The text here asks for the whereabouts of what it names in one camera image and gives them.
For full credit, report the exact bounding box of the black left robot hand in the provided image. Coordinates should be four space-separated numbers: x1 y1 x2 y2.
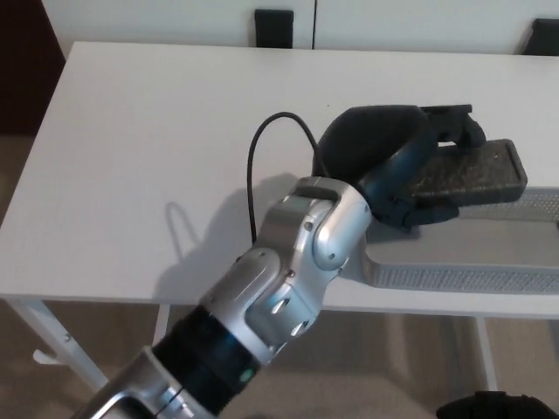
312 103 487 232

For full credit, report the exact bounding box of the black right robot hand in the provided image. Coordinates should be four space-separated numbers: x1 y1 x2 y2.
436 391 547 419

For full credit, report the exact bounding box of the grey mesh tray container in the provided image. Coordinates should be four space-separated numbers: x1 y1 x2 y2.
362 186 559 293

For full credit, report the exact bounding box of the white desk with metal legs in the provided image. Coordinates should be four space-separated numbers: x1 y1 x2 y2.
0 41 559 394

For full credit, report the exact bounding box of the white cabinet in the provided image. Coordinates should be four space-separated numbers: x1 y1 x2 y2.
38 0 559 57

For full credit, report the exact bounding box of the dark brown door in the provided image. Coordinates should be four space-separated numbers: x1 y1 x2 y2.
0 0 66 137

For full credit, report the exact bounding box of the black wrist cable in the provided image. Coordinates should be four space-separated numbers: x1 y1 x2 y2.
246 112 322 242

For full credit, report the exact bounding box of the black cabinet handle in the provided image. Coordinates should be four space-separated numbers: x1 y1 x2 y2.
521 17 559 57
254 8 294 48

